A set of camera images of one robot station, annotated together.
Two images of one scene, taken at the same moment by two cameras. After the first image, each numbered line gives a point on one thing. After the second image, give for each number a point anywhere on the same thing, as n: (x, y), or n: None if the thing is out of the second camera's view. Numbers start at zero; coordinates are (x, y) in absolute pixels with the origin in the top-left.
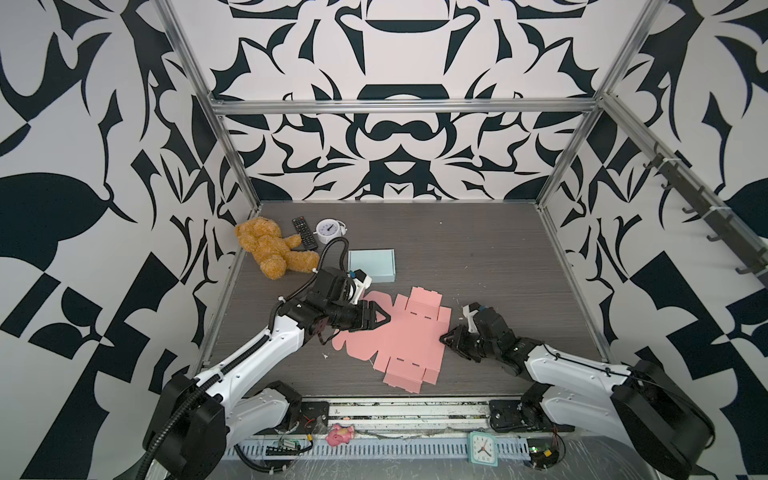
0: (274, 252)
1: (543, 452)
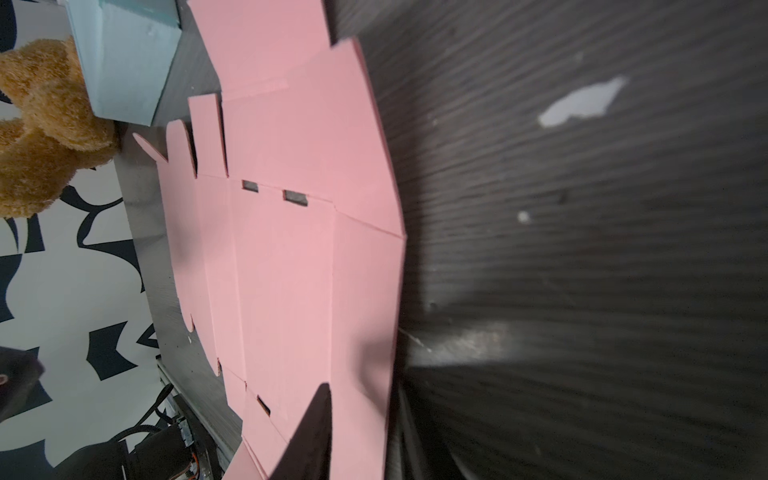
0: (58, 132)
1: None
